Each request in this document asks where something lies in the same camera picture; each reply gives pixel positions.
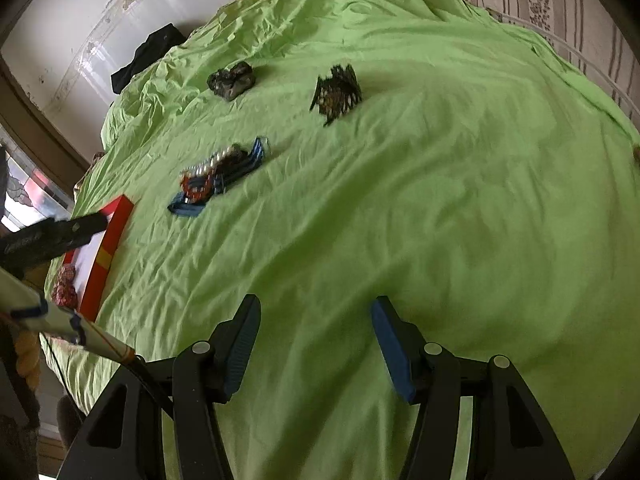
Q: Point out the brown wooden window frame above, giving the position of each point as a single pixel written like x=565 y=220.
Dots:
x=45 y=125

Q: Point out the dark patterned scrunchie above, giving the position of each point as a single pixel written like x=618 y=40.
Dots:
x=231 y=80

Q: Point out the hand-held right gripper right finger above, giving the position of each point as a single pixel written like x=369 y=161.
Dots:
x=395 y=350

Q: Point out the black cloth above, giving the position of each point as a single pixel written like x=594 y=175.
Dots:
x=145 y=57

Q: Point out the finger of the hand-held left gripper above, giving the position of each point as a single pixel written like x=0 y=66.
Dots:
x=82 y=230

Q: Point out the pink floral cloth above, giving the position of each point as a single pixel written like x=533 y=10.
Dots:
x=65 y=285

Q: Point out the black spotted hair claw clip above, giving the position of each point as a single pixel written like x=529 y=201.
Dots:
x=337 y=94

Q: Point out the brown patterned cloth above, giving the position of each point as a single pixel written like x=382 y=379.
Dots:
x=92 y=170

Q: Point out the stained glass window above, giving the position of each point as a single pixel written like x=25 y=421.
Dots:
x=30 y=195

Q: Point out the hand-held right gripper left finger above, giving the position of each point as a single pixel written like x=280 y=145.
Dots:
x=236 y=347

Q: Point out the red cardboard box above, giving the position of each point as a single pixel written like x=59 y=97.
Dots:
x=112 y=240

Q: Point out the striped floral fabric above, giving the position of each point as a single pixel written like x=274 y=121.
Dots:
x=550 y=5

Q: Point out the green bed sheet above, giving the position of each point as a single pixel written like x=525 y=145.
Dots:
x=400 y=210

